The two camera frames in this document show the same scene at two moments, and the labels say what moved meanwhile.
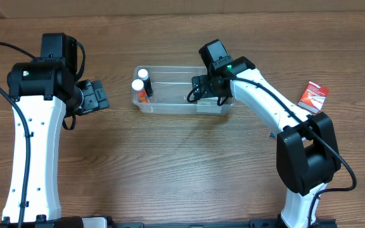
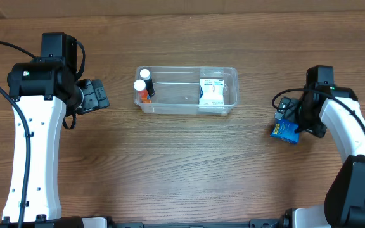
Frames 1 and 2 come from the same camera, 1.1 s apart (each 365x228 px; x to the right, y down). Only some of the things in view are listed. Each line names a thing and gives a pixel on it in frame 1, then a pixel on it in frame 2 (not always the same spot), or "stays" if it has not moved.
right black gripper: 199,86 → 285,109
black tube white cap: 143,75 stays
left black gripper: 97,95 stays
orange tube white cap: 137,85 stays
